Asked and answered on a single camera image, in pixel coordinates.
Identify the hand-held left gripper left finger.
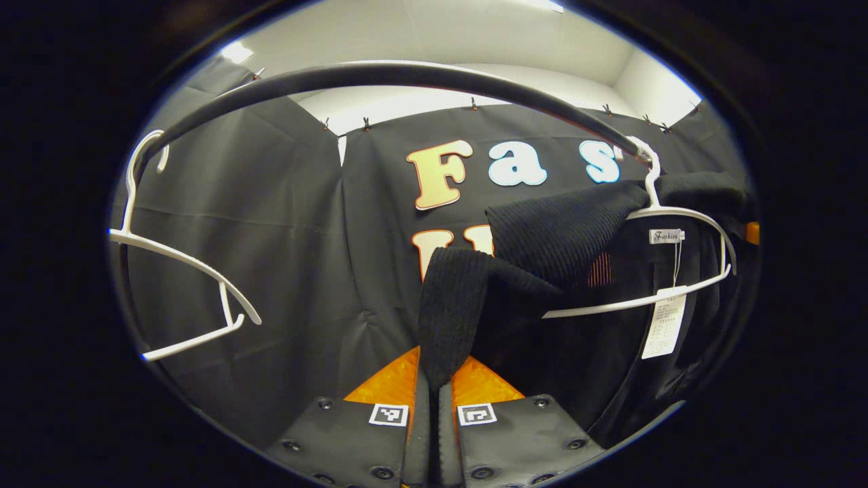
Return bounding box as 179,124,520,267
263,346,435,488

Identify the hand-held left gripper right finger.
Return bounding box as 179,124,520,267
436,354,606,488

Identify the black knit cardigan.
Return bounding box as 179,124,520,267
417,171,757,448

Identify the white plastic hanger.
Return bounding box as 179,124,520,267
108,129,263,363
541,136,738,320

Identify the black clothes rack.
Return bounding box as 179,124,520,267
129,61,655,194

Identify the black backdrop cloth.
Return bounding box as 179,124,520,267
112,58,753,448

